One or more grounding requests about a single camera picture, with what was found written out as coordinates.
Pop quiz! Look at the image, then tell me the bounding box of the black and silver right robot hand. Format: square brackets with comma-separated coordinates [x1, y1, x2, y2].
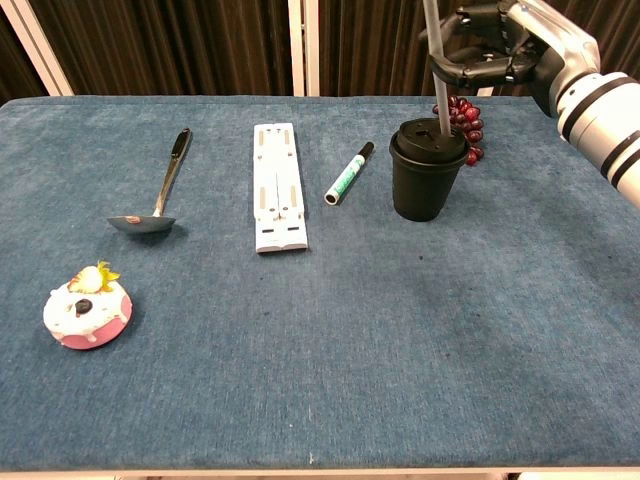
[418, 0, 602, 119]

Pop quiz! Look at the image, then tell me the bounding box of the transparent plastic straw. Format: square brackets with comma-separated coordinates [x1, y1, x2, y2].
[421, 0, 454, 138]

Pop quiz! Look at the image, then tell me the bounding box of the black lidded coffee cup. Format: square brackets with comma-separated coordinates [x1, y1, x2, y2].
[388, 116, 471, 223]

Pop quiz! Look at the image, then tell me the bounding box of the dark pleated curtain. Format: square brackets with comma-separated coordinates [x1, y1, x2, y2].
[554, 0, 640, 85]
[28, 0, 295, 97]
[318, 0, 551, 98]
[0, 12, 52, 107]

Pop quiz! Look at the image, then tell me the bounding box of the dark red grape bunch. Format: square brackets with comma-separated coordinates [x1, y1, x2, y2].
[431, 94, 487, 168]

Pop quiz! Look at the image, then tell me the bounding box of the white green marker pen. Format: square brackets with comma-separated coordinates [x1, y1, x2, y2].
[323, 141, 376, 207]

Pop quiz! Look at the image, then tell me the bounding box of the white folding stand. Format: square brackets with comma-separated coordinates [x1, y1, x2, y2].
[252, 121, 311, 255]

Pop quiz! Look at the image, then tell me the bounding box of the blue felt table cover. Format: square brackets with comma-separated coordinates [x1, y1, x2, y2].
[0, 94, 640, 474]

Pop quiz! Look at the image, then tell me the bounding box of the pink white toy cake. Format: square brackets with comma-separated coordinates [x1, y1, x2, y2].
[42, 259, 134, 352]

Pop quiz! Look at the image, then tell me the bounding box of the white partition post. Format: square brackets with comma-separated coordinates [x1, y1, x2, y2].
[0, 0, 75, 97]
[287, 0, 322, 98]

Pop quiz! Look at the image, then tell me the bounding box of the steel ladle with black handle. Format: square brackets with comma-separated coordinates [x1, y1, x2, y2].
[106, 127, 194, 237]

